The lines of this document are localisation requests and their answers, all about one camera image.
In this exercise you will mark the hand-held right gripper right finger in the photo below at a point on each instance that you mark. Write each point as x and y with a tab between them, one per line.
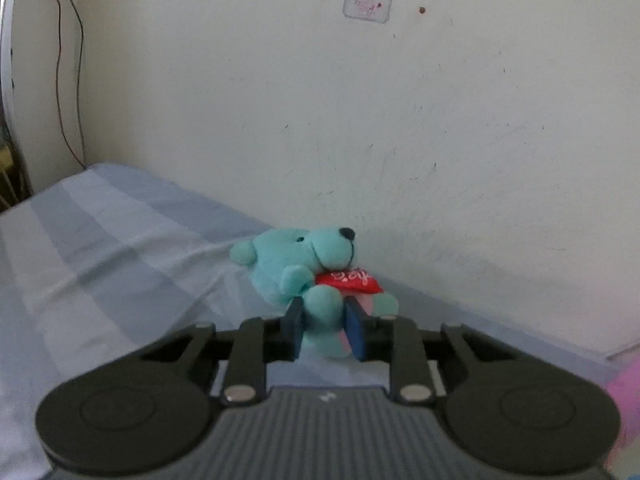
356	332

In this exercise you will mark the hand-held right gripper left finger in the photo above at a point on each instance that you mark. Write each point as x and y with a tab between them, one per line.
294	332

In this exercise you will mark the teal teddy bear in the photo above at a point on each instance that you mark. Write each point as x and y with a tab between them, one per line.
282	257

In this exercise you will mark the pink package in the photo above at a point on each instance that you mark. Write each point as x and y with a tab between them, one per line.
625	410

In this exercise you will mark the small wall sticker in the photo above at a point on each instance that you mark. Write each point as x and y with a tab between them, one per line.
367	6

